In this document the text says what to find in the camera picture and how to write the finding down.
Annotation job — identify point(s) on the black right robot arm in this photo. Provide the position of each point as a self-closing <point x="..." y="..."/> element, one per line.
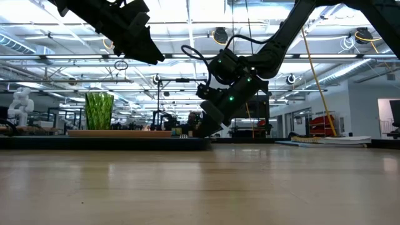
<point x="312" y="18"/>

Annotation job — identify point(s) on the pale pink notebook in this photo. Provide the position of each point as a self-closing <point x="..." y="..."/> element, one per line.
<point x="343" y="139"/>

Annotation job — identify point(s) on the person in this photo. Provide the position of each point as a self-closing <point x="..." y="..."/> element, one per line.
<point x="191" y="120"/>

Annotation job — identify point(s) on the red storage bins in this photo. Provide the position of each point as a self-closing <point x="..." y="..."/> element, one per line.
<point x="322" y="125"/>

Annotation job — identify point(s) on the black monitor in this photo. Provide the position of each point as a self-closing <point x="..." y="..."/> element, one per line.
<point x="261" y="107"/>

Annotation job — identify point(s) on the dark green tray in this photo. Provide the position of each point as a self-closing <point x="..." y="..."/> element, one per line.
<point x="93" y="143"/>

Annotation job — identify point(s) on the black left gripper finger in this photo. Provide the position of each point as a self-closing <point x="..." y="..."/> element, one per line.
<point x="139" y="23"/>
<point x="148" y="50"/>

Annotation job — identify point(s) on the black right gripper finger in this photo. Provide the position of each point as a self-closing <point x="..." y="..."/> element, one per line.
<point x="211" y="128"/>
<point x="212" y="112"/>

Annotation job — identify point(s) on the white robot figure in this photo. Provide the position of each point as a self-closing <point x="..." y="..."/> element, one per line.
<point x="20" y="106"/>

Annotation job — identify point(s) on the green glass cup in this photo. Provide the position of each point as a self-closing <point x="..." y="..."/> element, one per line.
<point x="99" y="111"/>

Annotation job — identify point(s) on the black metal frame stand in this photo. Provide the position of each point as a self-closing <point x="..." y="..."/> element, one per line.
<point x="158" y="100"/>

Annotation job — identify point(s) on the pink round plate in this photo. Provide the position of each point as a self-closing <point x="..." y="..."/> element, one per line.
<point x="118" y="133"/>

